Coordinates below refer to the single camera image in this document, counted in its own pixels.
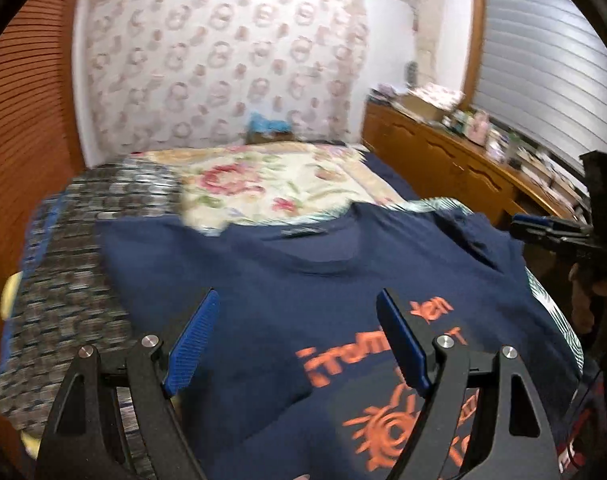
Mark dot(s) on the cardboard box on sideboard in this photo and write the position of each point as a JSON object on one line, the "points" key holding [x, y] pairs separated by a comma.
{"points": [[431, 102]]}

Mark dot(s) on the pink bottle on sideboard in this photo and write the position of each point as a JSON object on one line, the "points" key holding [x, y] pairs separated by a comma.
{"points": [[479, 128]]}

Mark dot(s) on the floral bed blanket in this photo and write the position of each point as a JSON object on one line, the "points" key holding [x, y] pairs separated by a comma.
{"points": [[273, 185]]}

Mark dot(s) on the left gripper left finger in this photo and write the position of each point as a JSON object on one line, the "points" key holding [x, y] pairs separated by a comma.
{"points": [[186, 338]]}

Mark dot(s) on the person's right hand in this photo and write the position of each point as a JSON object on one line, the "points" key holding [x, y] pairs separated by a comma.
{"points": [[585, 299]]}

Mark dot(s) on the patterned lace curtain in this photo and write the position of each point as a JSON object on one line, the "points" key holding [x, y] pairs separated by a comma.
{"points": [[153, 74]]}

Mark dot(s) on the blue box on bed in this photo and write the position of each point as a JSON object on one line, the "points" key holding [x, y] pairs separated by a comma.
{"points": [[262, 130]]}

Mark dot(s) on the navy blue t-shirt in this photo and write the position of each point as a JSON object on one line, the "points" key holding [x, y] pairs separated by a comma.
{"points": [[298, 379]]}

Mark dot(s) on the patterned dark folded cloth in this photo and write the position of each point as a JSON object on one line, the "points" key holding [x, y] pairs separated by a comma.
{"points": [[63, 298]]}

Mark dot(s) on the yellow pillow under cloth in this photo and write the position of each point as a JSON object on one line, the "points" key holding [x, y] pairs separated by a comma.
{"points": [[9, 293]]}

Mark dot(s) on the wooden louvred wardrobe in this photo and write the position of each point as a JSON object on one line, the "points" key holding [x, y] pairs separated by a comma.
{"points": [[39, 143]]}

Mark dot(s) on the wooden sideboard cabinet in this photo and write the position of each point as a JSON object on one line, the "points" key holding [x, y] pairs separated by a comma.
{"points": [[437, 164]]}

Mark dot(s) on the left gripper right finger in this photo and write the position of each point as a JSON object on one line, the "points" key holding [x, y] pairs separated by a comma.
{"points": [[409, 341]]}

